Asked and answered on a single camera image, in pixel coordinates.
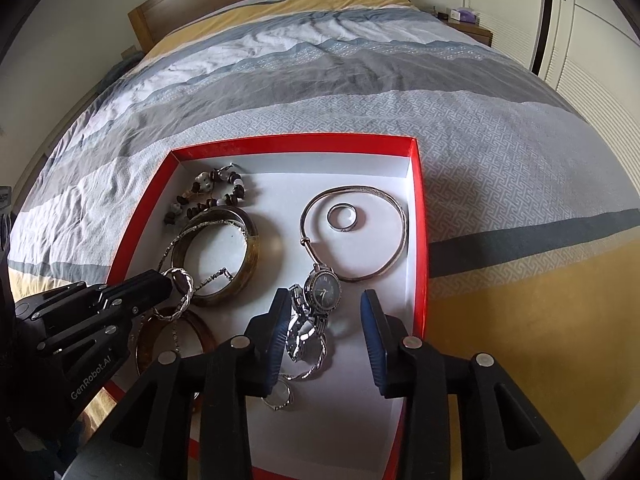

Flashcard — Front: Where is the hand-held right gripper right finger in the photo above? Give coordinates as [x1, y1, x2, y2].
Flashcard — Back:
[360, 289, 586, 480]

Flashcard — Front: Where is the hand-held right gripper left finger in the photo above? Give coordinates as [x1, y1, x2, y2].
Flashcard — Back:
[62, 287, 293, 480]

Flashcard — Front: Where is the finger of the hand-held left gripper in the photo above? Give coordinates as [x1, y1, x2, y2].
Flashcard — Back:
[95, 269, 175, 322]

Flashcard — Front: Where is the twisted silver bracelet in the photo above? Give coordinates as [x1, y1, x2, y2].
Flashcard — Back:
[280, 332, 328, 381]
[150, 267, 196, 322]

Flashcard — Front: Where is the silver bead chain necklace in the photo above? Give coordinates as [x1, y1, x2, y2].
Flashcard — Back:
[157, 217, 251, 356]

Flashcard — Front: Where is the small silver ring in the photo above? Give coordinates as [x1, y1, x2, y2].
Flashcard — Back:
[262, 380, 293, 408]

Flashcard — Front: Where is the silver wrist watch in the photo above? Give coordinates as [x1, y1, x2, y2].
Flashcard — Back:
[285, 262, 343, 361]

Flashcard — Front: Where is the dark brown translucent bangle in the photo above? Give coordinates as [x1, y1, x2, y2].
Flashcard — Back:
[171, 207, 261, 308]

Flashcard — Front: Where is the brown and white beaded bracelet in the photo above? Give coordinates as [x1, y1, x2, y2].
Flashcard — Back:
[164, 162, 248, 226]

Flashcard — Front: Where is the red cardboard box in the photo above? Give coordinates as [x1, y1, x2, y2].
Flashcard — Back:
[82, 132, 431, 480]

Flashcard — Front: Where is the reddish brown bangle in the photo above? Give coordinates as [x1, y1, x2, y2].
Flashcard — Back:
[134, 307, 218, 376]

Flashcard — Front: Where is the silver rigid choker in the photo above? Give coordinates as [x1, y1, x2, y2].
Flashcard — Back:
[300, 186, 410, 283]

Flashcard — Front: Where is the grey cloth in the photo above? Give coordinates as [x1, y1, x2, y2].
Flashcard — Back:
[107, 57, 141, 81]

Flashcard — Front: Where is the striped duvet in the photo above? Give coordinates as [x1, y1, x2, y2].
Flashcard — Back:
[10, 0, 640, 466]

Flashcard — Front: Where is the wooden nightstand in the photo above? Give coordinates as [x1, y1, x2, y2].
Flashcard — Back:
[445, 17, 493, 47]

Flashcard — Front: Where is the white wardrobe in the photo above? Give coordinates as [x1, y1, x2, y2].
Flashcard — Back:
[462, 0, 640, 131]

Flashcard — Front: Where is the silver band ring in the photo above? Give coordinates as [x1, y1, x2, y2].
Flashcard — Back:
[327, 203, 358, 233]

